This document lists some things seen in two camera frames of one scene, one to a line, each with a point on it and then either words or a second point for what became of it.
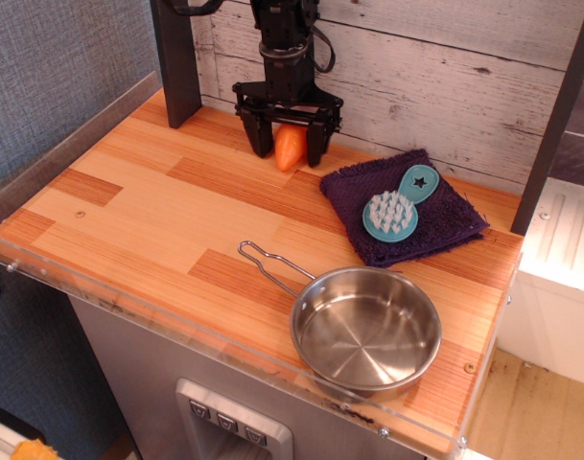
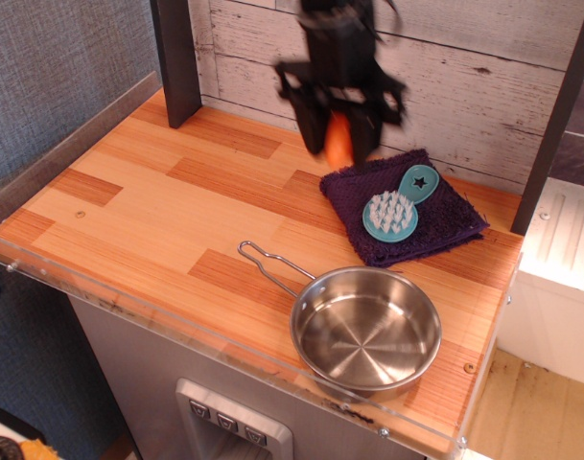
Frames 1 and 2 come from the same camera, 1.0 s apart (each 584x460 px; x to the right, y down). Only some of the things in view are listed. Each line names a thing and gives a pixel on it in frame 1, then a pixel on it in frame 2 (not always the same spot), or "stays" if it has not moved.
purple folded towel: [444, 218] stays
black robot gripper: [289, 93] -> [342, 56]
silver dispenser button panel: [215, 426] stays
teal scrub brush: [391, 216] stays
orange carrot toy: [291, 143] -> [338, 143]
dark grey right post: [560, 120] stays
